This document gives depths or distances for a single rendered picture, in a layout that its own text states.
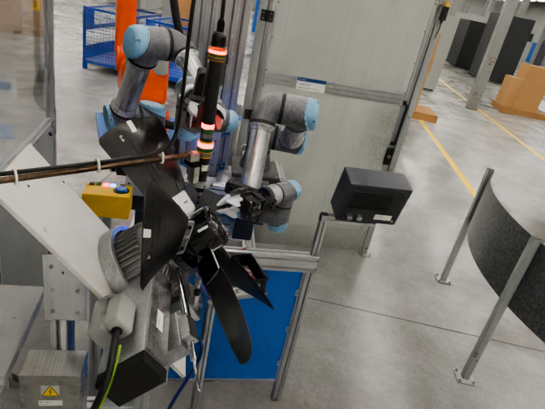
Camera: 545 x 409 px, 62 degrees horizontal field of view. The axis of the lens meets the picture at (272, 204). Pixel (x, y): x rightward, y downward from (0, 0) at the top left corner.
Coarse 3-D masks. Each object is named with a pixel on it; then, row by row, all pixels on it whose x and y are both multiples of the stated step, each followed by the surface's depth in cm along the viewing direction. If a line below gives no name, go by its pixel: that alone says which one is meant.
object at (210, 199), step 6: (192, 192) 146; (204, 192) 150; (210, 192) 153; (192, 198) 141; (204, 198) 143; (210, 198) 146; (216, 198) 149; (204, 204) 138; (210, 204) 140; (216, 204) 142; (216, 210) 137
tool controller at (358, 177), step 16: (352, 176) 171; (368, 176) 173; (384, 176) 176; (400, 176) 178; (336, 192) 181; (352, 192) 170; (368, 192) 171; (384, 192) 172; (400, 192) 173; (336, 208) 180; (352, 208) 175; (368, 208) 176; (384, 208) 177; (400, 208) 178
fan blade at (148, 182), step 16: (144, 192) 90; (160, 192) 95; (144, 208) 89; (160, 208) 95; (176, 208) 103; (144, 224) 89; (160, 224) 95; (176, 224) 103; (144, 240) 89; (160, 240) 96; (176, 240) 106; (144, 256) 89; (160, 256) 98; (144, 272) 90
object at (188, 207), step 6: (180, 192) 122; (186, 192) 123; (174, 198) 121; (180, 198) 122; (186, 198) 123; (180, 204) 122; (186, 204) 122; (192, 204) 123; (186, 210) 122; (192, 210) 123
